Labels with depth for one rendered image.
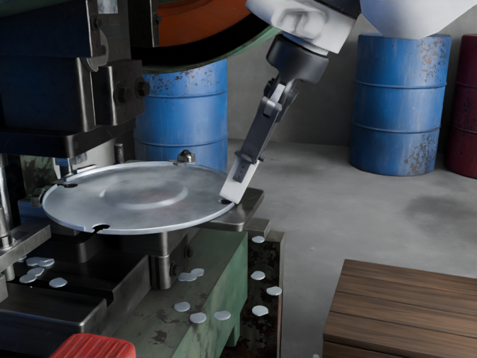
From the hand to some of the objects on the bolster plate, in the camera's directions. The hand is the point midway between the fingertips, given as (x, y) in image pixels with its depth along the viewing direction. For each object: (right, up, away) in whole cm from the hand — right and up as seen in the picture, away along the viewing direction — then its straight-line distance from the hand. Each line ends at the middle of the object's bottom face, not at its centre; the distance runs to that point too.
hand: (238, 177), depth 71 cm
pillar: (-35, -8, +4) cm, 36 cm away
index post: (-10, -4, +24) cm, 26 cm away
